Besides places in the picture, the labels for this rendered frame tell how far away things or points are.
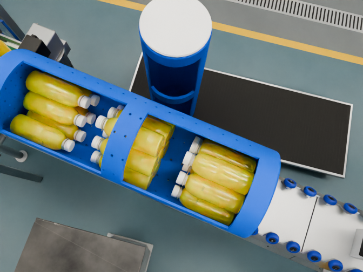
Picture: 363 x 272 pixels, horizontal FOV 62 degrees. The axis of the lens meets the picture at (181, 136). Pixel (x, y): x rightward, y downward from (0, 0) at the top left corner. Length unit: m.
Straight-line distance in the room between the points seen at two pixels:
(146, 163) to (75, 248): 0.36
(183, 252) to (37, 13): 2.06
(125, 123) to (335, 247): 0.85
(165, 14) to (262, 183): 0.74
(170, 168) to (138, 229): 1.01
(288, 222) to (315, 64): 1.61
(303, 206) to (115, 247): 0.67
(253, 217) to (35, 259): 0.68
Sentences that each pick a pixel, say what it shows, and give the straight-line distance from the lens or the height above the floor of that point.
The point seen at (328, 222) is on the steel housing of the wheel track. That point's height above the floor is 0.93.
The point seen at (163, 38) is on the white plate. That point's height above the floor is 1.04.
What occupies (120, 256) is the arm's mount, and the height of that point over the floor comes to 1.01.
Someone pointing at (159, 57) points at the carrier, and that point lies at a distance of 1.18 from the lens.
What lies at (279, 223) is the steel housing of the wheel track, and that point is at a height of 0.93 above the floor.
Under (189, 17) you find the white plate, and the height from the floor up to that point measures 1.04.
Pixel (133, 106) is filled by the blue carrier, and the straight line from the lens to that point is 0.88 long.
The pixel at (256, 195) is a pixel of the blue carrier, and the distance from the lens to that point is 0.83.
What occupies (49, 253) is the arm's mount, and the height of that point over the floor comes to 1.02.
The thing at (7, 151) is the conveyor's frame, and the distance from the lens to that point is 2.10.
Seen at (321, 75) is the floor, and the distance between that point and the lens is 2.53.
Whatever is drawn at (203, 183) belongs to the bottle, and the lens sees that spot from 0.89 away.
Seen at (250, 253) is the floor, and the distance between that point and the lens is 2.11.
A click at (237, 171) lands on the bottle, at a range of 0.87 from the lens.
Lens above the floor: 2.03
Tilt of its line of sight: 75 degrees down
